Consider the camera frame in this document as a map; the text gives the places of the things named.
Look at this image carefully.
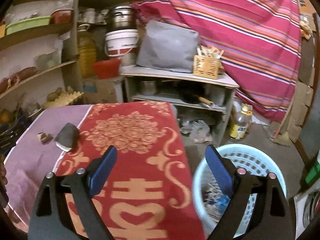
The white red plastic bucket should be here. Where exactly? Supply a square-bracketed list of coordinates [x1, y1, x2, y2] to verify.
[104, 29, 139, 57]

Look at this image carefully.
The yellow egg tray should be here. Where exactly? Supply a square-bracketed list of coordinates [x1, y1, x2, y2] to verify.
[42, 92, 84, 109]

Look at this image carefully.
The green plastic tray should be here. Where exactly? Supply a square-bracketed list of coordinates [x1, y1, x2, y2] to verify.
[6, 16, 51, 35]

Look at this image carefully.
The light blue plastic basket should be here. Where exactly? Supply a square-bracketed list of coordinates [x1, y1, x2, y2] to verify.
[192, 144, 287, 236]

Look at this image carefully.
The red plastic basket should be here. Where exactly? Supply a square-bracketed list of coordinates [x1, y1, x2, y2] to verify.
[92, 59, 121, 80]

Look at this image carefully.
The cardboard box blue label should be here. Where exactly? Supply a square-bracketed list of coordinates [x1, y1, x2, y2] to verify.
[83, 85, 97, 93]

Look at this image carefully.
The red small basket on shelf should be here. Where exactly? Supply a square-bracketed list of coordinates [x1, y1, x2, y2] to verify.
[50, 9, 74, 24]

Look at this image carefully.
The yellow net potato bag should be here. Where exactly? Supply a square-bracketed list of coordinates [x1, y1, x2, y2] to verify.
[0, 109, 15, 125]

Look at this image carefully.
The purple table mat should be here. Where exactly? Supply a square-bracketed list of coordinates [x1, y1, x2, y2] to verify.
[5, 105, 92, 226]

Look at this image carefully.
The red gold patterned towel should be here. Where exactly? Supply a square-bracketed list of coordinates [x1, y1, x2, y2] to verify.
[54, 102, 204, 239]

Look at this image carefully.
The black white patterned packet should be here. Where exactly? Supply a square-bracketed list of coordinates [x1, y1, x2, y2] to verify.
[202, 183, 223, 222]

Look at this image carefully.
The straw broom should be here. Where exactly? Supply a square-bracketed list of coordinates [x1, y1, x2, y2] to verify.
[271, 98, 294, 147]

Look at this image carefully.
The striped pink red curtain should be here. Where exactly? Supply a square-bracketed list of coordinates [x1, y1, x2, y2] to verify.
[134, 0, 302, 122]

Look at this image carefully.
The clear plastic storage box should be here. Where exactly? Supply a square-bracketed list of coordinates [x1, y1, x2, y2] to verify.
[34, 50, 61, 72]

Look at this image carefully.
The wooden wall shelf unit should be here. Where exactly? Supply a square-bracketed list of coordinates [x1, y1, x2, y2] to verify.
[1, 0, 82, 110]

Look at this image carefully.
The small brown paper scrap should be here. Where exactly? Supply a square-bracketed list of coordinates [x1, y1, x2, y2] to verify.
[37, 132, 53, 145]

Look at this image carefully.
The yellow chopstick holder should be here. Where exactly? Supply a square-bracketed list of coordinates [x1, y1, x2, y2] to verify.
[193, 45, 225, 80]

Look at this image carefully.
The dark blue plastic crate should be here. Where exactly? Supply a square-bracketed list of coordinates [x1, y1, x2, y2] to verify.
[1, 122, 25, 153]

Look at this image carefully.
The grey low shelf unit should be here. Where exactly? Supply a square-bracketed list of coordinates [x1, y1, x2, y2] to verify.
[121, 67, 239, 146]

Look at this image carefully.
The black silver foil bag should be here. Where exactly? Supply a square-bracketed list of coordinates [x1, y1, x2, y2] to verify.
[54, 123, 80, 152]

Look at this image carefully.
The steel cooking pot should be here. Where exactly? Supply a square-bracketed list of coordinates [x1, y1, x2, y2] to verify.
[106, 5, 137, 32]

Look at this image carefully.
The yellow oil jug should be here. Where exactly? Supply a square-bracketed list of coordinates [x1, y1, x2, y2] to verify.
[77, 23, 97, 79]

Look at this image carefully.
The clear yellow label bottle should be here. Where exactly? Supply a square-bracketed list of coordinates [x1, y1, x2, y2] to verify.
[229, 103, 253, 140]

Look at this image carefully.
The blue plastic bag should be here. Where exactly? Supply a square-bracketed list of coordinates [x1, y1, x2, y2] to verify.
[216, 194, 230, 214]

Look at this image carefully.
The wooden handled pan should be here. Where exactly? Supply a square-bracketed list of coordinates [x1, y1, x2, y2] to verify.
[179, 93, 213, 106]

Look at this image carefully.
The steel pot in shelf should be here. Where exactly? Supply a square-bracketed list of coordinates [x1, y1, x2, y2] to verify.
[140, 80, 157, 96]

